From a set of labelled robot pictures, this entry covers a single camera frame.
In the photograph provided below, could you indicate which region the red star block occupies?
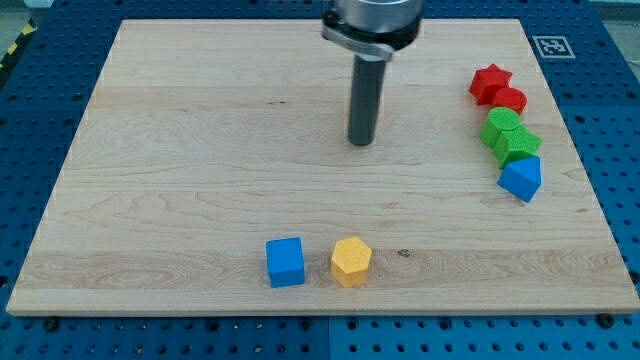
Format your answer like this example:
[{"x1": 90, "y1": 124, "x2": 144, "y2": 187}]
[{"x1": 469, "y1": 64, "x2": 513, "y2": 105}]

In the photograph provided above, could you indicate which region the green star block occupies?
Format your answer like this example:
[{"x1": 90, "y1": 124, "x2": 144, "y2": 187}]
[{"x1": 492, "y1": 126, "x2": 543, "y2": 170}]

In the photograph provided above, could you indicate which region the wooden board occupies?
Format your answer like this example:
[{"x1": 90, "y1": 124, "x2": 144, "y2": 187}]
[{"x1": 7, "y1": 19, "x2": 639, "y2": 317}]

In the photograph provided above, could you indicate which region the white fiducial marker tag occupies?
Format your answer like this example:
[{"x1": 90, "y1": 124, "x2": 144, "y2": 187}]
[{"x1": 532, "y1": 35, "x2": 575, "y2": 59}]

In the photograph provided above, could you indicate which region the red cylinder block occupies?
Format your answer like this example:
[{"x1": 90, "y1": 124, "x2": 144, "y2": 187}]
[{"x1": 491, "y1": 87, "x2": 528, "y2": 114}]

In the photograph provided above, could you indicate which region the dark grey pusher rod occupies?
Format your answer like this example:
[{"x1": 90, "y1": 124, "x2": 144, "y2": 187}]
[{"x1": 347, "y1": 54, "x2": 386, "y2": 146}]

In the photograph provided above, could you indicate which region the yellow black hazard tape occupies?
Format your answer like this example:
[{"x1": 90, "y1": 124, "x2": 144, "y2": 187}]
[{"x1": 1, "y1": 18, "x2": 37, "y2": 71}]

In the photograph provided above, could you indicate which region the yellow hexagon block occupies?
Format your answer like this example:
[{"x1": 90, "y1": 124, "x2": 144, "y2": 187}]
[{"x1": 331, "y1": 237, "x2": 372, "y2": 288}]

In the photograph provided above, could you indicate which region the blue cube block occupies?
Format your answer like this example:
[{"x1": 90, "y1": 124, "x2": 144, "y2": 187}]
[{"x1": 265, "y1": 237, "x2": 305, "y2": 288}]

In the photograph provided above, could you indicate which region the blue pentagon block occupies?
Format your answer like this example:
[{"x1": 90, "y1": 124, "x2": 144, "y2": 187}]
[{"x1": 497, "y1": 156, "x2": 542, "y2": 202}]

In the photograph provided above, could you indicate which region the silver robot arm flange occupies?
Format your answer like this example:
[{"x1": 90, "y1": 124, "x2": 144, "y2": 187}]
[{"x1": 321, "y1": 0, "x2": 424, "y2": 62}]

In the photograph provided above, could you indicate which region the green cylinder block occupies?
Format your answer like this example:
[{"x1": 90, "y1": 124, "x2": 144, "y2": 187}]
[{"x1": 480, "y1": 107, "x2": 521, "y2": 148}]

